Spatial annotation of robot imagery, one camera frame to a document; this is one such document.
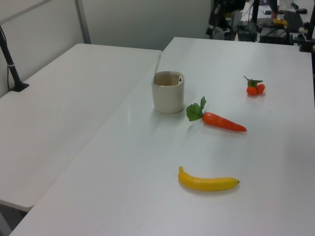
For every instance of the beige plastic garbage bin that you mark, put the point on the beige plastic garbage bin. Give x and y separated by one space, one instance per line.
168 98

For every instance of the orange toy carrot with leaves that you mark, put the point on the orange toy carrot with leaves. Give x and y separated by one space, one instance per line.
219 121

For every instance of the yellow toy banana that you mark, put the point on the yellow toy banana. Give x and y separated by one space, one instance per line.
206 184

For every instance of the toy tangerine cluster with leaves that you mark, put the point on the toy tangerine cluster with leaves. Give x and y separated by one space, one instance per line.
251 91

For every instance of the dark background equipment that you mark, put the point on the dark background equipment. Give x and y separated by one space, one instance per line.
217 14

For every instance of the black computer box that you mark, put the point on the black computer box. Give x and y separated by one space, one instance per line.
273 35

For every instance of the thin black upright pole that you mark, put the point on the thin black upright pole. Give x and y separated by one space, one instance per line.
255 14

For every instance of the black pole stand with base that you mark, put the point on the black pole stand with base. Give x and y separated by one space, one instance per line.
12 68

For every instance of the yellow background object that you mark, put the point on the yellow background object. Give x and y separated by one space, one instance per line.
280 21

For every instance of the black clamp camera stand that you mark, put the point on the black clamp camera stand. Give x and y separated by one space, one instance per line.
307 41

